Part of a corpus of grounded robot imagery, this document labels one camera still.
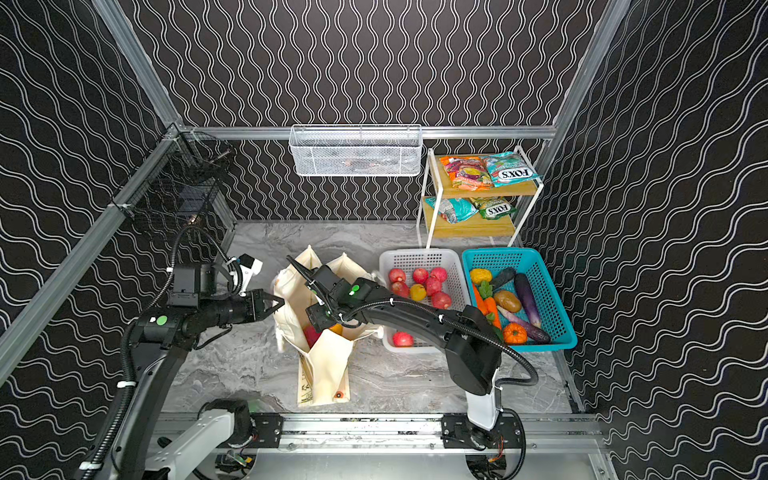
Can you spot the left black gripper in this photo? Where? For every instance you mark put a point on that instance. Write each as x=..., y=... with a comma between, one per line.
x=253, y=307

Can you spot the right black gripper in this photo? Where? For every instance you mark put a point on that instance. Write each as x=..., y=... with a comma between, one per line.
x=324, y=288

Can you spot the pink dragon fruit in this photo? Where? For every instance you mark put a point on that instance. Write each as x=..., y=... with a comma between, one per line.
x=311, y=336

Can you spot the floral canvas grocery bag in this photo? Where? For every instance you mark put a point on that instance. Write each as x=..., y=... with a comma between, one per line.
x=323, y=359

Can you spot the brown potato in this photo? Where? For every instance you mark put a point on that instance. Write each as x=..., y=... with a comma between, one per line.
x=507, y=300

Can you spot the teal Fox's candy bag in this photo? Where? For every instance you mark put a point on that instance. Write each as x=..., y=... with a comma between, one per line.
x=508, y=168

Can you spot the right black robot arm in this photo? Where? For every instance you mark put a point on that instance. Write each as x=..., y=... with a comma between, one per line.
x=479, y=362

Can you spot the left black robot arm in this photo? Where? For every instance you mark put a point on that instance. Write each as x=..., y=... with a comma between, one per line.
x=152, y=350

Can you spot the teal snack bag lower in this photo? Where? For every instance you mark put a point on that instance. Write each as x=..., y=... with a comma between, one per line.
x=453, y=210

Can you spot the green Fox's bag lower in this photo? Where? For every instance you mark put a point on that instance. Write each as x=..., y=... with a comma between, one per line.
x=493, y=208

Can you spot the orange candy bag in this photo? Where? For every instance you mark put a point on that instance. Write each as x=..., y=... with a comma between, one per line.
x=467, y=172

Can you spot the red peach middle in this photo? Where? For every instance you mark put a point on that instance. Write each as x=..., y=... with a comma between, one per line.
x=401, y=289

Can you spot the red peach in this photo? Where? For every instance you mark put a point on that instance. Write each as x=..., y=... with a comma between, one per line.
x=396, y=275
x=401, y=289

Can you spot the red apple with stem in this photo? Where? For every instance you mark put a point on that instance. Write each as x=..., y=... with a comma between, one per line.
x=441, y=300

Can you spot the red apple back right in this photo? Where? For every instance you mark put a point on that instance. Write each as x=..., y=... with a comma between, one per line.
x=439, y=273

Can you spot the white plastic fruit basket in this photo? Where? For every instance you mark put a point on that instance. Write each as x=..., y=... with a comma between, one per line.
x=417, y=264

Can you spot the white wooden two-tier shelf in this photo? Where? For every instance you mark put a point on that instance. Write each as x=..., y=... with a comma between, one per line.
x=437, y=186

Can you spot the orange carrot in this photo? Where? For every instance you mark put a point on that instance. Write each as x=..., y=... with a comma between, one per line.
x=480, y=301
x=492, y=314

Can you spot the yellow pepper in teal basket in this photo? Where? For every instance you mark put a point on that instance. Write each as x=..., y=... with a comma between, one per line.
x=479, y=275

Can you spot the dark green cucumber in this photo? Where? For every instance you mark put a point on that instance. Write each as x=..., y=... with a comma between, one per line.
x=502, y=278

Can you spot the small orange pumpkin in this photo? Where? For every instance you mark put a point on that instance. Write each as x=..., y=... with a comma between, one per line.
x=514, y=334

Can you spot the striped purple eggplant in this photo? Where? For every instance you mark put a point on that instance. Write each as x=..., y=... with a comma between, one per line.
x=535, y=335

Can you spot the teal plastic vegetable basket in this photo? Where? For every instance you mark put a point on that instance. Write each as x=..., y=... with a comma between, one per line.
x=555, y=321

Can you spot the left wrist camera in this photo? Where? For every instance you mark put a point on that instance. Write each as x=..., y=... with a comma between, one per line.
x=243, y=269

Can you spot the black wire wall basket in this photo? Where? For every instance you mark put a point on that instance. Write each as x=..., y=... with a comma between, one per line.
x=182, y=188

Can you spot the white wire wall basket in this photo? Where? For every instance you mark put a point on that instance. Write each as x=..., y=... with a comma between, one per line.
x=356, y=150

